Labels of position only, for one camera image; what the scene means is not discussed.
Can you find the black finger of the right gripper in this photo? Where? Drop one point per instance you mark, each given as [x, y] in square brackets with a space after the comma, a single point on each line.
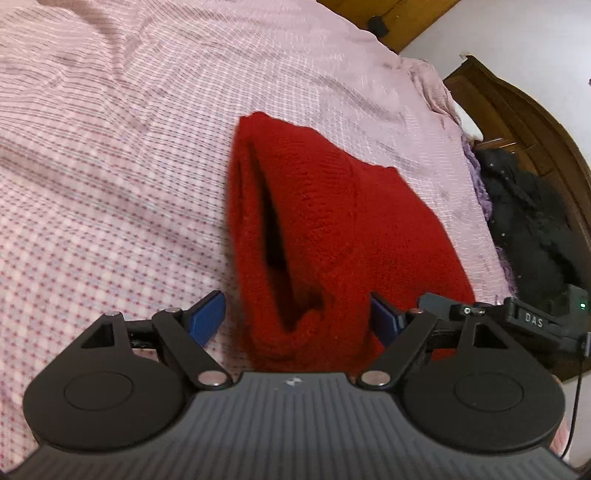
[447, 309]

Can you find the wooden wardrobe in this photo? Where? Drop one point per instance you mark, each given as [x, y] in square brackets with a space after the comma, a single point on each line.
[406, 19]

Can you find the white pillow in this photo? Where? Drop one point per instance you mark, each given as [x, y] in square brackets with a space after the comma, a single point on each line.
[470, 129]

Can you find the black wardrobe handle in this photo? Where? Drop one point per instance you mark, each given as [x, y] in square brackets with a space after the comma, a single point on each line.
[377, 26]

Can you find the purple knit garment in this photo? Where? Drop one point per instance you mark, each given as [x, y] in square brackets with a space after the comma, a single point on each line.
[487, 208]

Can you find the pink checked bed sheet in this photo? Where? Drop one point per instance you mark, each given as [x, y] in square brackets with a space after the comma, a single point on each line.
[117, 119]

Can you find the black clothes pile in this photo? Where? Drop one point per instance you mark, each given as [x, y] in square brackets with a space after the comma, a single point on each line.
[529, 222]

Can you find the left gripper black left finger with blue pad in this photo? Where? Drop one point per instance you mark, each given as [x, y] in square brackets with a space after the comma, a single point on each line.
[121, 383]

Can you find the red knit cardigan black pockets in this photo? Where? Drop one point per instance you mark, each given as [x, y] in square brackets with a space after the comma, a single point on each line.
[315, 234]

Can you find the dark wooden headboard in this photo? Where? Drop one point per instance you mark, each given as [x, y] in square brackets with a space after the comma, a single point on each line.
[512, 120]

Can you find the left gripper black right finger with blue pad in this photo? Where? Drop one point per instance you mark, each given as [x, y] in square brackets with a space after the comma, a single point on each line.
[469, 385]

